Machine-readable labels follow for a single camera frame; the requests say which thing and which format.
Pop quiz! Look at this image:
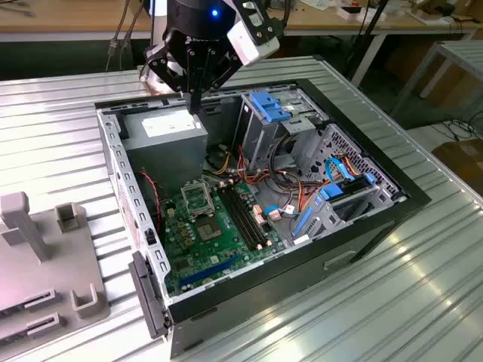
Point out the blue expansion slot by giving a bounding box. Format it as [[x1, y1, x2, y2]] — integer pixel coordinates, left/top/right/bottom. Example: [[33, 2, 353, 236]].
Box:
[[178, 253, 241, 287]]

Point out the green motherboard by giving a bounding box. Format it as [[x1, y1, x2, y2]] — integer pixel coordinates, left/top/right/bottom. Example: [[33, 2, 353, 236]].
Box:
[[160, 180, 288, 298]]

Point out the orange yellow wire bundle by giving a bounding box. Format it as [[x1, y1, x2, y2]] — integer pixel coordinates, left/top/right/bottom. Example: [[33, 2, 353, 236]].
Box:
[[337, 152, 365, 179], [237, 145, 325, 212]]

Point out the brown cardboard box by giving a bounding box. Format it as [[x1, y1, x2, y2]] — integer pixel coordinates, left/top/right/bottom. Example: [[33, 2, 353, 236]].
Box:
[[432, 138, 483, 192], [384, 37, 483, 111]]

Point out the hard disk in blue carrier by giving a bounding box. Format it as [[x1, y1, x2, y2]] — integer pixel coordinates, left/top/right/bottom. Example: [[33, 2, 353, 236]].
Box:
[[318, 171, 378, 207]]

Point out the grey metal drive cage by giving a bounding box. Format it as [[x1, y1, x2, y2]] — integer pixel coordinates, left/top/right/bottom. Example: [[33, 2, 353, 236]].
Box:
[[232, 88, 330, 167]]

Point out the flat blue wire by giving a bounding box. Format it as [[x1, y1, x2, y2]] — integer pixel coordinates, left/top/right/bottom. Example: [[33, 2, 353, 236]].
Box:
[[324, 156, 358, 186]]

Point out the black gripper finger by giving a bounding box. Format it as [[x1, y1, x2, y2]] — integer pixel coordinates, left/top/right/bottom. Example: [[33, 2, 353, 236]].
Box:
[[194, 47, 242, 114], [145, 39, 195, 114]]

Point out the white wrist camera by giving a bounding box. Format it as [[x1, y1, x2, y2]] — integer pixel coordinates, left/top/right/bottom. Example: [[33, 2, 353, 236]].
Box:
[[226, 0, 285, 66]]

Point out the black plastic case bezel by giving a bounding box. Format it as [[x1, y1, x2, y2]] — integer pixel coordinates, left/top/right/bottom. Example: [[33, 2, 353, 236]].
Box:
[[127, 250, 171, 339]]

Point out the red black twisted wire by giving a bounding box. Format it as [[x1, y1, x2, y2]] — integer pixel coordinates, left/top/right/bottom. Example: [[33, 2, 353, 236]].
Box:
[[138, 169, 168, 231]]

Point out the grey power supply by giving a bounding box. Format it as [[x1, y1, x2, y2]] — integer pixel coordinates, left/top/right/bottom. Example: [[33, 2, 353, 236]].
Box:
[[120, 106, 209, 197]]

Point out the wooden desk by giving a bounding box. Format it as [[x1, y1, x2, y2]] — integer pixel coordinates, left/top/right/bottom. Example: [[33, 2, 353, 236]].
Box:
[[0, 0, 483, 87]]

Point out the grey parts rack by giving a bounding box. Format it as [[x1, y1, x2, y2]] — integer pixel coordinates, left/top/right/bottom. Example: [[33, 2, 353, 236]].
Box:
[[0, 191, 111, 351]]

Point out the grey metal disk bay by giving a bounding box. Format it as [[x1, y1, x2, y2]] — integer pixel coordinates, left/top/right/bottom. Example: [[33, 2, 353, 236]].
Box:
[[290, 180, 403, 246]]

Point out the black PC case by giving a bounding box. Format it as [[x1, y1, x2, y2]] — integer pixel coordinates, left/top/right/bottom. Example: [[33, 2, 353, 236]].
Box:
[[93, 77, 433, 359]]

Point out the metal frame table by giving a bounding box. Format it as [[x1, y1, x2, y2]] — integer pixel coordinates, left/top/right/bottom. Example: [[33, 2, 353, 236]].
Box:
[[390, 39, 483, 121]]

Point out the blue plastic rail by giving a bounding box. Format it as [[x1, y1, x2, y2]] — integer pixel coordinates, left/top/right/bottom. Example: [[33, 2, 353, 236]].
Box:
[[291, 207, 315, 238]]

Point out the white box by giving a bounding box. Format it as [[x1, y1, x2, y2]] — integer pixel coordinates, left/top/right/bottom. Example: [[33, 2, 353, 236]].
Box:
[[337, 5, 388, 23]]

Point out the metal socket cover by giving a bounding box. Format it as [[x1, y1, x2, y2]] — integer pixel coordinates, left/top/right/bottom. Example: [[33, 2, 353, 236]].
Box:
[[180, 179, 214, 219]]

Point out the CPU socket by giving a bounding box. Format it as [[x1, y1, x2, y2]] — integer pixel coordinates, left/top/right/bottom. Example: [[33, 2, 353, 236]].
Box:
[[192, 215, 224, 243]]

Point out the black RAM slot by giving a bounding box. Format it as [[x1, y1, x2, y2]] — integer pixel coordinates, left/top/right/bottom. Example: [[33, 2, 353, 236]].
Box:
[[230, 186, 263, 249], [235, 185, 269, 247], [220, 187, 254, 252], [225, 186, 259, 250]]

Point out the blue plastic drive latch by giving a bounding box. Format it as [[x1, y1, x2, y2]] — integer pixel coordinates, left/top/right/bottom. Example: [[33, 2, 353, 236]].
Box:
[[248, 90, 292, 124]]

